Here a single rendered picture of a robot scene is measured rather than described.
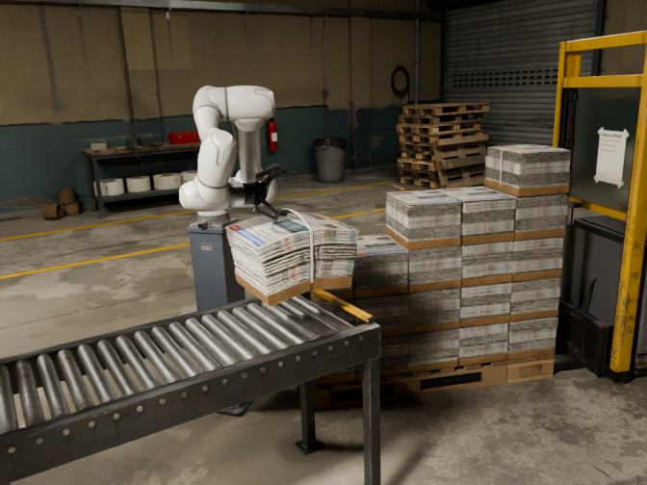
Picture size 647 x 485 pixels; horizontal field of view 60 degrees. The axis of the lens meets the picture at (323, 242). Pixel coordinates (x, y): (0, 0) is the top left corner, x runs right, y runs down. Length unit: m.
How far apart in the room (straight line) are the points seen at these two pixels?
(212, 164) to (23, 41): 7.28
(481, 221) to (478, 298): 0.42
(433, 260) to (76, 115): 6.86
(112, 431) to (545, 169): 2.34
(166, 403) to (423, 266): 1.61
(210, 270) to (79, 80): 6.41
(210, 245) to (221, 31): 7.08
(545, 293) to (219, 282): 1.75
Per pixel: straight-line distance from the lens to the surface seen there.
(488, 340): 3.22
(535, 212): 3.10
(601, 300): 3.74
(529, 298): 3.24
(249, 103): 2.28
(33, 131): 8.88
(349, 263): 2.05
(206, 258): 2.83
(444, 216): 2.88
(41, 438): 1.72
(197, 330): 2.13
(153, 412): 1.77
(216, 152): 1.73
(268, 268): 1.88
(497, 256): 3.07
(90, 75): 8.99
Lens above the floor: 1.64
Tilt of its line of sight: 16 degrees down
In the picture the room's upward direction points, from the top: 2 degrees counter-clockwise
